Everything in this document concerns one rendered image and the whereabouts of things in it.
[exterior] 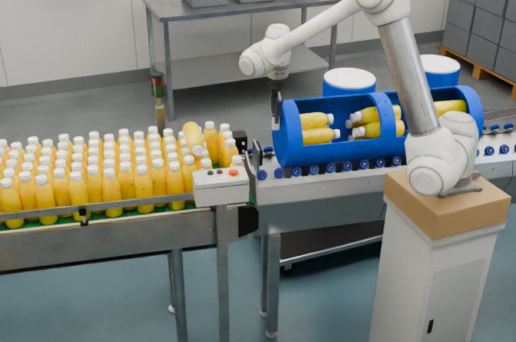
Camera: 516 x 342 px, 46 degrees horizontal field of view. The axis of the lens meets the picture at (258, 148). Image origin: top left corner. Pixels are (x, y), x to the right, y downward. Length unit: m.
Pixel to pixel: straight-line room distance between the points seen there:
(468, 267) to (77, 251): 1.50
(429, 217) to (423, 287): 0.31
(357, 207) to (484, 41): 3.77
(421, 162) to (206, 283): 1.80
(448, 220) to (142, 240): 1.16
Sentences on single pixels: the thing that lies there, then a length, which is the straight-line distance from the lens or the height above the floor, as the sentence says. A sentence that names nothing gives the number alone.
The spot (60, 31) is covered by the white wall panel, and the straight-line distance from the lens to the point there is 5.65.
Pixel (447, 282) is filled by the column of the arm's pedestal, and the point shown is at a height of 0.76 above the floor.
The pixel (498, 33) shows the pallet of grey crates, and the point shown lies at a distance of 6.12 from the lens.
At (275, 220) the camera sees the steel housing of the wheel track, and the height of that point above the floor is 0.72.
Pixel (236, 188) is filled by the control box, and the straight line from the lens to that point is 2.24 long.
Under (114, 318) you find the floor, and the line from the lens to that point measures 3.31.
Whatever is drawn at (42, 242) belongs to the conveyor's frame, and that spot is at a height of 0.85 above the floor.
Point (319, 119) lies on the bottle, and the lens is 2.53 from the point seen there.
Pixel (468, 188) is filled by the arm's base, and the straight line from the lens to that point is 2.28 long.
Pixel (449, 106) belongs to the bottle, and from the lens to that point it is 2.77.
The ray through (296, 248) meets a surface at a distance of 3.43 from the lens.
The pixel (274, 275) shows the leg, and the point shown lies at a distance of 2.87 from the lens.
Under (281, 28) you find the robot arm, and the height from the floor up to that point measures 1.57.
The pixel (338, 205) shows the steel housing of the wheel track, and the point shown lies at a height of 0.77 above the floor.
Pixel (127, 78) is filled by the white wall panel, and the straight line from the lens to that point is 5.86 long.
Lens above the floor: 2.28
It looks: 29 degrees down
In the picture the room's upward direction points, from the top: 1 degrees clockwise
